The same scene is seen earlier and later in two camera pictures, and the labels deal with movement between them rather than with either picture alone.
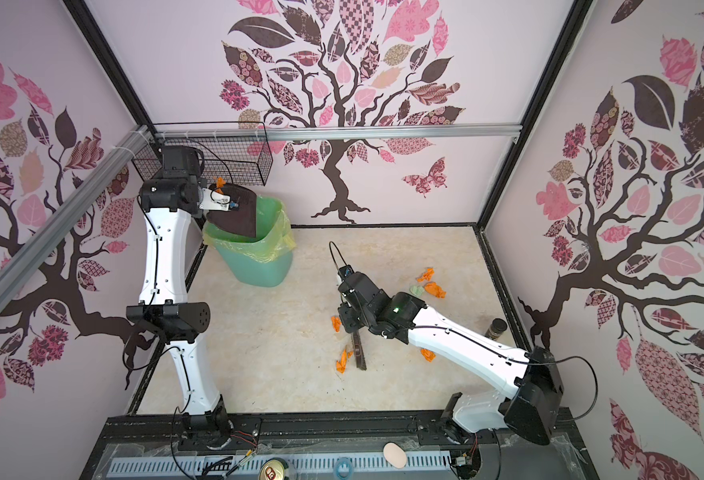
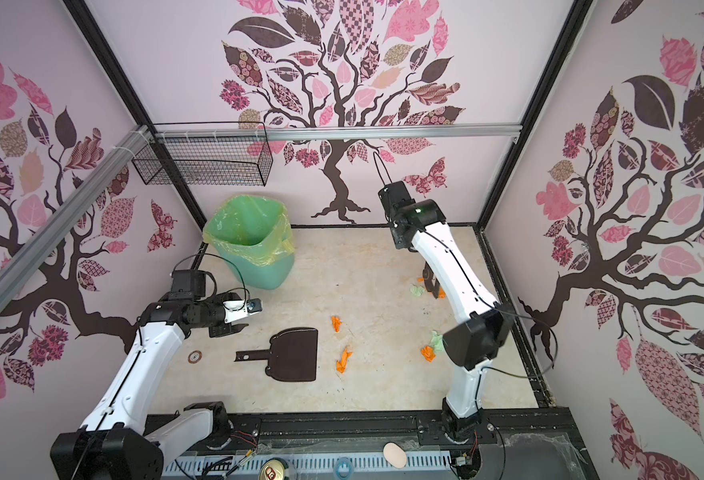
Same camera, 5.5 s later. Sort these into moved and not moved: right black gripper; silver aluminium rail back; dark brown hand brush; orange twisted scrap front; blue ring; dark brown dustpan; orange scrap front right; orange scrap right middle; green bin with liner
Moved: dark brown hand brush; right black gripper; dark brown dustpan
Not moved: orange scrap front right; green bin with liner; silver aluminium rail back; orange twisted scrap front; blue ring; orange scrap right middle
